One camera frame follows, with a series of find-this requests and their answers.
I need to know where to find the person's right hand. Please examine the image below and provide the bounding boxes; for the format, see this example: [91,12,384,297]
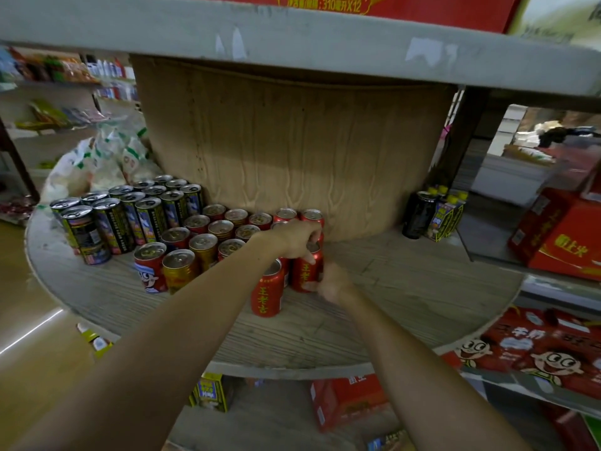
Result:
[302,262,357,306]

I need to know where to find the person's left hand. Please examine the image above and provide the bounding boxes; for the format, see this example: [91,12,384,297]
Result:
[262,219,324,266]

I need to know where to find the red can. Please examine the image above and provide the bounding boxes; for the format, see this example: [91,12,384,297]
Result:
[290,242,325,293]

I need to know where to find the block of red slim cans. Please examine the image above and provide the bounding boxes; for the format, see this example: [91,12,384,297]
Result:
[250,207,326,319]

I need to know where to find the round wooden shelf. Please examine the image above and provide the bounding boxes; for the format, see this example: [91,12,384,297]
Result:
[0,0,601,451]

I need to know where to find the red and gold shelf cans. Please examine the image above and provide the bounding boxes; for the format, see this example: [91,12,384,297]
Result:
[133,203,274,295]

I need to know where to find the group of tall blue-yellow cans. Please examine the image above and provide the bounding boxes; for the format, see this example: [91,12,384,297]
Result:
[49,174,205,266]

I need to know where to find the person's right forearm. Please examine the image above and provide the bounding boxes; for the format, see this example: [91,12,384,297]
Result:
[340,295,532,451]

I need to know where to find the person's left forearm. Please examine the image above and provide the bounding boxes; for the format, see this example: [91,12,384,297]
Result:
[9,239,282,451]

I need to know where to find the black can by column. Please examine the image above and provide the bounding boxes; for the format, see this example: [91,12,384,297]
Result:
[402,190,440,240]

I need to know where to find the yellow green bottle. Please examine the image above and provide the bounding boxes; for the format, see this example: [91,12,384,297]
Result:
[426,185,470,242]

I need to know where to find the row of yellow orange cartons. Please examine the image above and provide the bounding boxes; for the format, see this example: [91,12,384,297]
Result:
[77,323,235,413]

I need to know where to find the dark price tag strip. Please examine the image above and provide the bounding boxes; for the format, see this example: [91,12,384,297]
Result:
[366,429,409,451]

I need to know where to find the red yellow-print carton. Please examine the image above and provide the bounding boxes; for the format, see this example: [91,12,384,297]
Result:
[508,187,601,283]

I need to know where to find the rows of colourful packets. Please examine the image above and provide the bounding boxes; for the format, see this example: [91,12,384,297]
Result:
[86,56,140,101]

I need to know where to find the large red gift carton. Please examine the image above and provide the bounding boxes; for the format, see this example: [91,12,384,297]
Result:
[155,0,523,33]

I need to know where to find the pile of yellow snack packets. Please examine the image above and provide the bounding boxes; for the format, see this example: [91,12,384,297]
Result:
[14,98,109,132]

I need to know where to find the group of red packets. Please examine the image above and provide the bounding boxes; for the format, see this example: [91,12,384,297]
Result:
[0,194,38,221]

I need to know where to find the small green-top box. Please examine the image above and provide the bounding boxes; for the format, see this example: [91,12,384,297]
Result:
[544,403,601,451]

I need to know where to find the row of mixed colour packets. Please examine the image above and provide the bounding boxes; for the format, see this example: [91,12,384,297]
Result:
[0,46,102,85]

